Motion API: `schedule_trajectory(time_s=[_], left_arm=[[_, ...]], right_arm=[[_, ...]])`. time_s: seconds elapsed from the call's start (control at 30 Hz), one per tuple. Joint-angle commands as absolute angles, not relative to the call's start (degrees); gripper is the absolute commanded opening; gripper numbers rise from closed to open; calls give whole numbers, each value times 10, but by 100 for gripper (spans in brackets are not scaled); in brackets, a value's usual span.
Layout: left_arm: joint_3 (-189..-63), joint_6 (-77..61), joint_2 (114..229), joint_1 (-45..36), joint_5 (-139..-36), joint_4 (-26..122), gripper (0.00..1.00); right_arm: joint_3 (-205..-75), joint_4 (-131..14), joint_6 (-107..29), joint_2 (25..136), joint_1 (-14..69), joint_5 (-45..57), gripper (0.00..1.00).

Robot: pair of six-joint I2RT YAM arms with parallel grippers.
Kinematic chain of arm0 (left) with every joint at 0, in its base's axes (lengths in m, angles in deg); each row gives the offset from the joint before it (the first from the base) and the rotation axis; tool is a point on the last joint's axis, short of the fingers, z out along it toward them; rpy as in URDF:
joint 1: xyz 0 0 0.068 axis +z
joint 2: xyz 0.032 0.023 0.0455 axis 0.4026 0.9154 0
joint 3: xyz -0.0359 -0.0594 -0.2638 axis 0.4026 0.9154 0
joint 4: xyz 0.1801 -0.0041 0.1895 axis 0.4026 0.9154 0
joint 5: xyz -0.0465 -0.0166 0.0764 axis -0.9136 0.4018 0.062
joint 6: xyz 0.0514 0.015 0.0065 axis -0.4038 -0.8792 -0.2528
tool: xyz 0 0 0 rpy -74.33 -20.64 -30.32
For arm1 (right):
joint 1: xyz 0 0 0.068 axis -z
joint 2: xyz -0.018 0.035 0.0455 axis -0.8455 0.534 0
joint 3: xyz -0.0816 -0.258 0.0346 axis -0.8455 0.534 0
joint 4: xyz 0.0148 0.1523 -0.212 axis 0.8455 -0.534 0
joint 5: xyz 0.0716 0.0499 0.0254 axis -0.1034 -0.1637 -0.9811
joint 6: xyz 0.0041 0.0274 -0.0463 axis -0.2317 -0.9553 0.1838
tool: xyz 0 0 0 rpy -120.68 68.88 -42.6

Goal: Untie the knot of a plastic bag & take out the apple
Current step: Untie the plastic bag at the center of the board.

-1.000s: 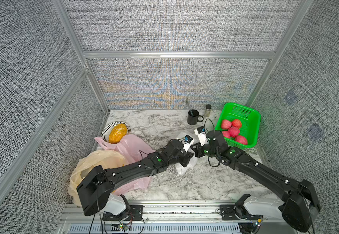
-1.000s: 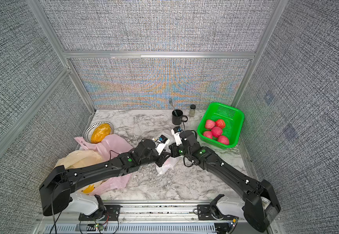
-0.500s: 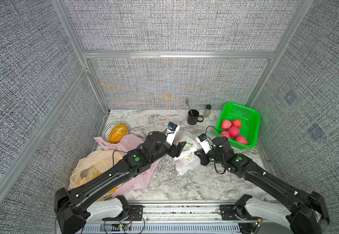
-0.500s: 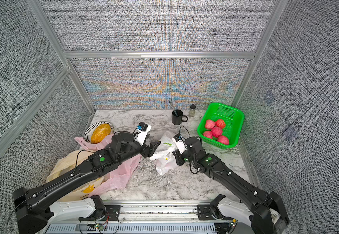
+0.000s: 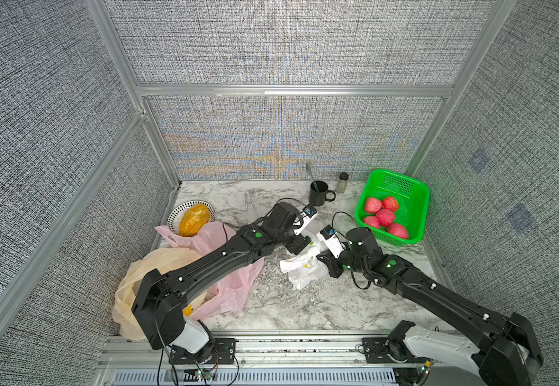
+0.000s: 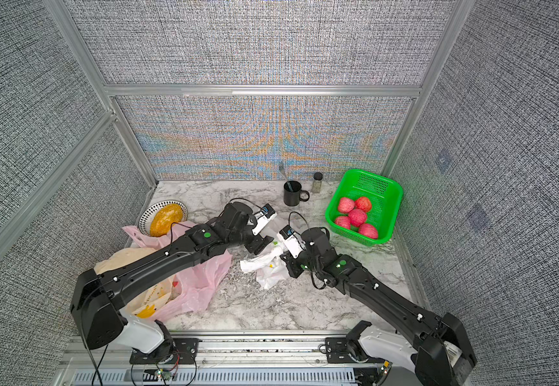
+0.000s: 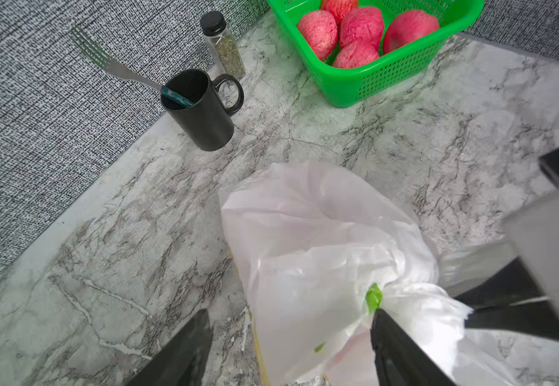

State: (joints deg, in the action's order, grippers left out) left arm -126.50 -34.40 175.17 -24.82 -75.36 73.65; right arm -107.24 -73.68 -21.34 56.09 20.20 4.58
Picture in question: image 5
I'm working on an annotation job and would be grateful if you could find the aluminium front rail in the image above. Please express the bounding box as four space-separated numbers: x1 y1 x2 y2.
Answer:
98 329 390 370

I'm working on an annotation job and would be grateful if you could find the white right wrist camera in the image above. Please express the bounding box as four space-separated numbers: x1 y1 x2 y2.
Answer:
316 225 345 259

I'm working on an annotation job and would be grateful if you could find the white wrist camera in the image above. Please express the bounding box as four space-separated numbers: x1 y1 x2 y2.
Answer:
292 204 317 236
316 225 345 259

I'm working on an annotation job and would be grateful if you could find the black mug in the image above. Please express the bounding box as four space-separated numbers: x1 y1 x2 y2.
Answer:
308 180 337 207

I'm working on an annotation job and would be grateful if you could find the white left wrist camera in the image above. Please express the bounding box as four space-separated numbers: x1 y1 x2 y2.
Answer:
292 204 317 236

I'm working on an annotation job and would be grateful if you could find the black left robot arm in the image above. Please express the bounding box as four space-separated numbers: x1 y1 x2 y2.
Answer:
131 201 317 355

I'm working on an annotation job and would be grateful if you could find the white plastic bag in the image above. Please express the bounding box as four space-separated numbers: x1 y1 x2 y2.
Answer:
279 230 329 290

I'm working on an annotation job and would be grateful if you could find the beige plastic bag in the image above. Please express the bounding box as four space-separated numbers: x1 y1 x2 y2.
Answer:
112 248 202 341

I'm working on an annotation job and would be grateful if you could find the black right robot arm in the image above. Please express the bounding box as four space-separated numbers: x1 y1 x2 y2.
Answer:
316 226 544 385

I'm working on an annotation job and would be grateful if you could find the green plastic basket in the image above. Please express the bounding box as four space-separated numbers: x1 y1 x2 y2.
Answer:
354 169 430 246

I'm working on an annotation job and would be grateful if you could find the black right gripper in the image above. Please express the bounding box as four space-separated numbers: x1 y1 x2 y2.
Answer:
314 242 371 279

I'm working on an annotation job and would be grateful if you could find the metal spoon in mug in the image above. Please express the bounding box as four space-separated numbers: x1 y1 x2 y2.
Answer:
306 161 316 183

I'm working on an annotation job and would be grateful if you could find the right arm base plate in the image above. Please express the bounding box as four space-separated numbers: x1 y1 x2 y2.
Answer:
361 337 427 364

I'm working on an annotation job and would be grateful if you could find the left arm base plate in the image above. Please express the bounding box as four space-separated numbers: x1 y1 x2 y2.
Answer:
168 338 236 365

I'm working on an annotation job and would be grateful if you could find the pink plastic bag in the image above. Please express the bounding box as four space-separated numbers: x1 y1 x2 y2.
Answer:
156 221 264 321

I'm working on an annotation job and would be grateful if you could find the pink red apple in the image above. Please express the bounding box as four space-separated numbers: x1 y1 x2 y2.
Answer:
362 216 381 229

